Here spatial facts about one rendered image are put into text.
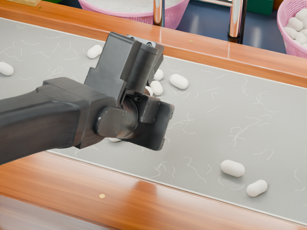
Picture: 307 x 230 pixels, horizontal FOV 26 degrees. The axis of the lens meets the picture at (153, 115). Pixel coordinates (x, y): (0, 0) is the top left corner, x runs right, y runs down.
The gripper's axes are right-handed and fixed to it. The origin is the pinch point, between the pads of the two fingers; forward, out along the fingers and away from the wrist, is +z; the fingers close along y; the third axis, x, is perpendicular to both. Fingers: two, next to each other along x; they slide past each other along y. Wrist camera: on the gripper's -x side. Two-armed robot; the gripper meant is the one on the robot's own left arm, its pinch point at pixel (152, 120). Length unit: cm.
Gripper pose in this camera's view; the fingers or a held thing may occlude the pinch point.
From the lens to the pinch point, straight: 99.5
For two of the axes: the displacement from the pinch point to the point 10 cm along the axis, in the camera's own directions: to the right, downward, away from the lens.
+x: -2.9, 9.6, 0.5
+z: 3.1, 0.5, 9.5
